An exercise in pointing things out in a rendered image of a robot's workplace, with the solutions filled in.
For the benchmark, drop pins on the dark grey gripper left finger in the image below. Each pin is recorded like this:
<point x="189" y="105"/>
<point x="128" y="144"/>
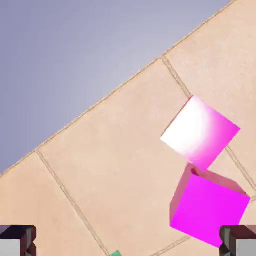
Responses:
<point x="19" y="236"/>

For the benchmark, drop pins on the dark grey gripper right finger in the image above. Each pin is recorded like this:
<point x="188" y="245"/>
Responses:
<point x="238" y="238"/>

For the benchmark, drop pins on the small magenta cube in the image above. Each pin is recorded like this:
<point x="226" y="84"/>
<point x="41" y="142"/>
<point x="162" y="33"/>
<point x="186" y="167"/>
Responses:
<point x="208" y="208"/>
<point x="200" y="132"/>

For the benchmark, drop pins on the small green cube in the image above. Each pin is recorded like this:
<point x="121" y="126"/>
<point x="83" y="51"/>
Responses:
<point x="115" y="254"/>

